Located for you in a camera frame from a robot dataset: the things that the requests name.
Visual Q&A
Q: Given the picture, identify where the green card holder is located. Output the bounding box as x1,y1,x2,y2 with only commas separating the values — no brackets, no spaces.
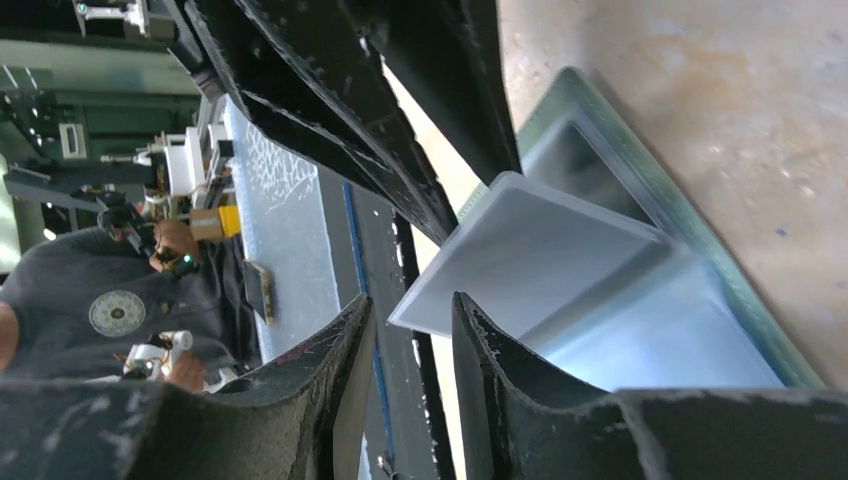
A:
389,67,822,390

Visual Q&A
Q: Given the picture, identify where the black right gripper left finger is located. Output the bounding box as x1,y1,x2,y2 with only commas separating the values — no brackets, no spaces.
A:
1,294,375,479

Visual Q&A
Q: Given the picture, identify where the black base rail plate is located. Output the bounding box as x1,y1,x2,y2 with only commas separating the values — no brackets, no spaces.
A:
317,165,458,480

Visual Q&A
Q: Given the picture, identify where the person in grey shirt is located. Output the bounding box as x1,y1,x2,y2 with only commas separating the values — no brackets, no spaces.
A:
1,227,262,380

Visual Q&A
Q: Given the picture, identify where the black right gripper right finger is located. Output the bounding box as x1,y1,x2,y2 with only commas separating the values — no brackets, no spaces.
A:
452,292,847,479

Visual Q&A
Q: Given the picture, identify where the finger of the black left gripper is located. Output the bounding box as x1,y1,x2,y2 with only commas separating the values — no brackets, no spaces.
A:
344,1,522,184
186,1,458,244

